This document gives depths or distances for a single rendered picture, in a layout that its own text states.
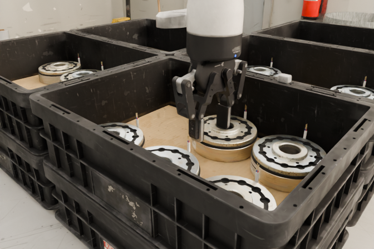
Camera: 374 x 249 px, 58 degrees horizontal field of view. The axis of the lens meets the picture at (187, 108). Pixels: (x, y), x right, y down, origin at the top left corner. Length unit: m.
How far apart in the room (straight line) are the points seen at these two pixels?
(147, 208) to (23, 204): 0.36
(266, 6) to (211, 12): 3.24
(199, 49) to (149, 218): 0.21
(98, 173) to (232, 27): 0.24
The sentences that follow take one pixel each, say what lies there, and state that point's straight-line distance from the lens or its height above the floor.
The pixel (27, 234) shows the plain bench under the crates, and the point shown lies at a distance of 0.63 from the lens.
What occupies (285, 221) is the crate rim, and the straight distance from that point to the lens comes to 0.27.
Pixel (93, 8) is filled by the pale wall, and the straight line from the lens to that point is 4.55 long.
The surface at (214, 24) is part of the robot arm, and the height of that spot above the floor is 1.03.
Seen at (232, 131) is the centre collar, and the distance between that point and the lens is 0.52.
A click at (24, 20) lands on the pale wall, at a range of 4.02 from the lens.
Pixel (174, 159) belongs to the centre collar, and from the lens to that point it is 0.44.
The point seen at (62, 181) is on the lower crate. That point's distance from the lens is 0.52.
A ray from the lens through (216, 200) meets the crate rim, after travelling 0.28.
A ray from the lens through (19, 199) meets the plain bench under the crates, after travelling 0.71.
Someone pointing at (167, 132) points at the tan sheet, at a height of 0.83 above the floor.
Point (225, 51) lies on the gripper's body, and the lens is 0.43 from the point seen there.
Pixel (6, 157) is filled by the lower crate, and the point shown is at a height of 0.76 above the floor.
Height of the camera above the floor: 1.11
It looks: 24 degrees down
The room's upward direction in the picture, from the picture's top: straight up
